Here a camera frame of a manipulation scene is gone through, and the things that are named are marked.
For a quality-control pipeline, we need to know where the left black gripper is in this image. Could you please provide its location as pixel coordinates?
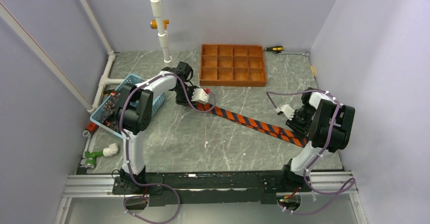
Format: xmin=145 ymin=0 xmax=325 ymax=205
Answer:
xmin=173 ymin=84 xmax=200 ymax=106

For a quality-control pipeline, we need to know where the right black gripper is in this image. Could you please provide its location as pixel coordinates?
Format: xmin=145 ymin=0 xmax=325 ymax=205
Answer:
xmin=286 ymin=104 xmax=316 ymax=142

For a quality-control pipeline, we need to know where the orange navy striped tie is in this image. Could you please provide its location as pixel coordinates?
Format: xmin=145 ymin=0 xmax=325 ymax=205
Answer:
xmin=209 ymin=106 xmax=308 ymax=148

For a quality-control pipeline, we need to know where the brown compartment tray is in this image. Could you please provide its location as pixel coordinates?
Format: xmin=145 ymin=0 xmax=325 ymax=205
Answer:
xmin=199 ymin=44 xmax=267 ymax=87

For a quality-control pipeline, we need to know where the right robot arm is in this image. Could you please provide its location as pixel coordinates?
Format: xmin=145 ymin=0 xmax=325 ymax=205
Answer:
xmin=279 ymin=87 xmax=355 ymax=191

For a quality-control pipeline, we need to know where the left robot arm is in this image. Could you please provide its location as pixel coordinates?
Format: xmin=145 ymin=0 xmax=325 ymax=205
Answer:
xmin=113 ymin=61 xmax=197 ymax=194

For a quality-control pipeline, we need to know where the dark patterned ties pile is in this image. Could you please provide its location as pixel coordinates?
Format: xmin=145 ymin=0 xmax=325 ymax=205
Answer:
xmin=101 ymin=90 xmax=120 ymax=132

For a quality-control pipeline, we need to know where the silver wrench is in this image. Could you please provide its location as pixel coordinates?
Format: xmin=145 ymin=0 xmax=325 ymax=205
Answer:
xmin=275 ymin=51 xmax=310 ymax=57

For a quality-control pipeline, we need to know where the orange black screwdriver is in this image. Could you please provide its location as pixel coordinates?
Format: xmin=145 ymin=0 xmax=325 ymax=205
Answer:
xmin=265 ymin=46 xmax=283 ymax=53

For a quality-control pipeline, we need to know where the orange pipe clamp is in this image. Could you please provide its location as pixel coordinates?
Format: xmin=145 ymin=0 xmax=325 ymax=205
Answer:
xmin=150 ymin=19 xmax=170 ymax=30

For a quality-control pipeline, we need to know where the white pvc pipe stand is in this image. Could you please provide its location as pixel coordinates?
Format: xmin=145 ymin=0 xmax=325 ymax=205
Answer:
xmin=150 ymin=0 xmax=172 ymax=63

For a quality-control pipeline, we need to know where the green white pipe fitting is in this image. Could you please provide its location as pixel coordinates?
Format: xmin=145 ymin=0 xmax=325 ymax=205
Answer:
xmin=84 ymin=143 xmax=119 ymax=169

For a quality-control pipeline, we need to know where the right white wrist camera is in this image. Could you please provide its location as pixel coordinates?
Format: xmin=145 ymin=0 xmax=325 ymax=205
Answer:
xmin=275 ymin=104 xmax=295 ymax=120

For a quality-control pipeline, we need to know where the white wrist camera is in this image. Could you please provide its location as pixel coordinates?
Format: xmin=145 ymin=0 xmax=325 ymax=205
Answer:
xmin=191 ymin=88 xmax=210 ymax=103
xmin=275 ymin=104 xmax=295 ymax=120

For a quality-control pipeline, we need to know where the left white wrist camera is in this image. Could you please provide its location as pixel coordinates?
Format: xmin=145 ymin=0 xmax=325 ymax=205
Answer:
xmin=191 ymin=88 xmax=210 ymax=103

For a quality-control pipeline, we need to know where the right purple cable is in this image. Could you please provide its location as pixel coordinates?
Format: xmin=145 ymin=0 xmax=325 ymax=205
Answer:
xmin=266 ymin=89 xmax=356 ymax=216

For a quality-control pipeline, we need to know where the white corner pipe frame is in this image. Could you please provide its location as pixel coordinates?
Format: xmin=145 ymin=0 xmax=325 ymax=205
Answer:
xmin=78 ymin=0 xmax=124 ymax=114

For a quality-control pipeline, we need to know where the white diagonal wall pipe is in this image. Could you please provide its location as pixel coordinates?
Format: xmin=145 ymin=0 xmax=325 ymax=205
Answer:
xmin=1 ymin=3 xmax=94 ymax=112

